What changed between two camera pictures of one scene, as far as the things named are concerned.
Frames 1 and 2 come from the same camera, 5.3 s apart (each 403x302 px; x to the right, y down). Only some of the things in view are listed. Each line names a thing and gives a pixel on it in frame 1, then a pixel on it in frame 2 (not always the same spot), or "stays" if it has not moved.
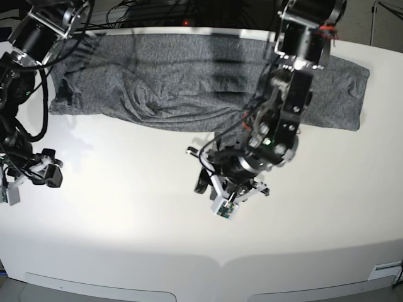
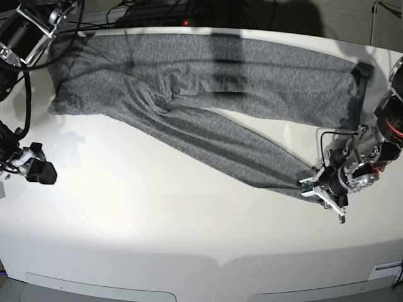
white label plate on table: (380, 270) stays
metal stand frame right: (374, 11) stays
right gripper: (230, 178) -> (329, 186)
